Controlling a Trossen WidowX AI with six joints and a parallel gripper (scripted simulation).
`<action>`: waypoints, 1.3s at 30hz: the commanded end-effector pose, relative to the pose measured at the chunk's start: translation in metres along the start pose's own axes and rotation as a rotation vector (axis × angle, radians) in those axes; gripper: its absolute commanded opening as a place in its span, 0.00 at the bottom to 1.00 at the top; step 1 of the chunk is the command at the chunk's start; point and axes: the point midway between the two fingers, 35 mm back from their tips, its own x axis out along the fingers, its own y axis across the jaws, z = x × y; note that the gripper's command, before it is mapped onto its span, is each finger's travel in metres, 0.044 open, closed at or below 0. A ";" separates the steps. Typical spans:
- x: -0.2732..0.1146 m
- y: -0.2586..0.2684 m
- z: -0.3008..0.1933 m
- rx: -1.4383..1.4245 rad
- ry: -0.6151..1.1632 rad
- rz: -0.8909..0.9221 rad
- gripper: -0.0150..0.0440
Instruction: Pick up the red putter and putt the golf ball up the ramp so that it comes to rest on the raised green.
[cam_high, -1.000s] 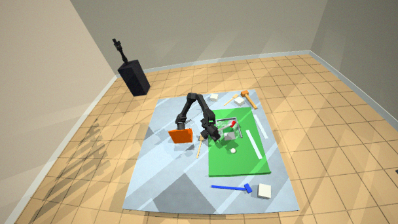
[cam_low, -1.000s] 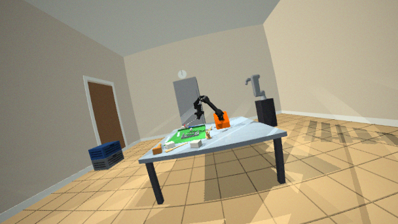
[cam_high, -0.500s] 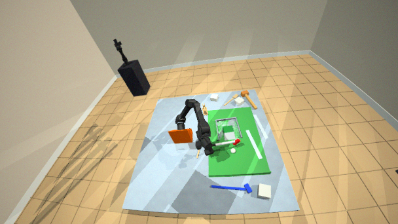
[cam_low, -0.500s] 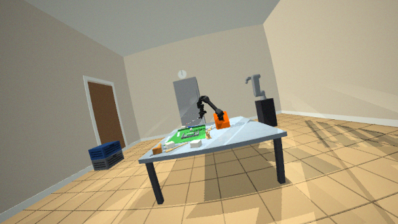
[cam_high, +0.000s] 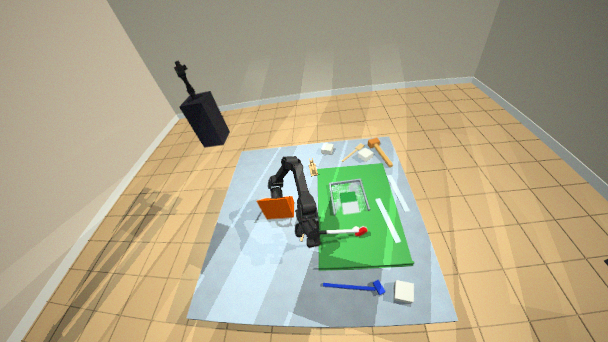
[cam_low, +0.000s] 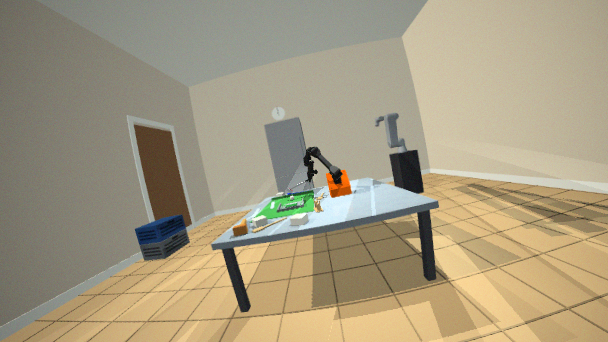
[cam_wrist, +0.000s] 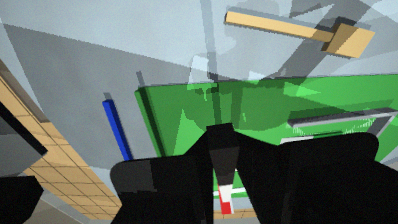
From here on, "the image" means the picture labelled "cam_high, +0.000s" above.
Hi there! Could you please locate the white flat bar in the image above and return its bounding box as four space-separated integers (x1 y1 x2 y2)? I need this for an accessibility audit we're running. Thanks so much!
376 198 400 243
387 175 410 212

